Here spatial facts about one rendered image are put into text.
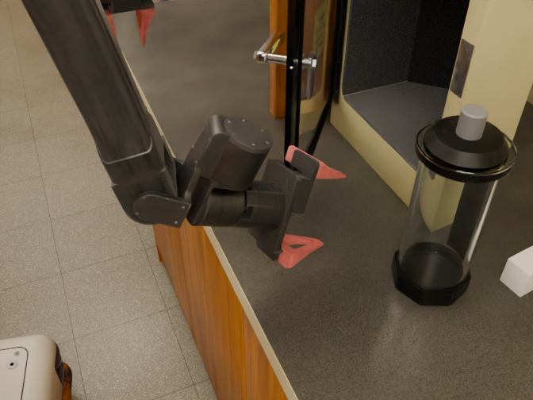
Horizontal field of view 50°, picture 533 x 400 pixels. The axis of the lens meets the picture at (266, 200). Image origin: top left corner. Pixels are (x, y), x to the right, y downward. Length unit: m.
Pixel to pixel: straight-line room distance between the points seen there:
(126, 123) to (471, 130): 0.36
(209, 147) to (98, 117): 0.11
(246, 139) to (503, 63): 0.35
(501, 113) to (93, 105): 0.52
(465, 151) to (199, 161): 0.28
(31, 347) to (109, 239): 0.73
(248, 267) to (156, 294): 1.24
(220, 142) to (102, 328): 1.45
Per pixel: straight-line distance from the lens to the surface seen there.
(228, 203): 0.62
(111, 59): 0.53
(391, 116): 0.98
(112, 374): 1.87
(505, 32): 0.74
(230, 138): 0.58
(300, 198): 0.67
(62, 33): 0.52
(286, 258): 0.71
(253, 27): 1.46
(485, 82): 0.76
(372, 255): 0.83
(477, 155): 0.64
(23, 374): 1.60
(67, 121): 2.98
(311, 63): 0.71
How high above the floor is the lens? 1.53
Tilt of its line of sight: 41 degrees down
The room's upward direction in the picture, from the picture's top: straight up
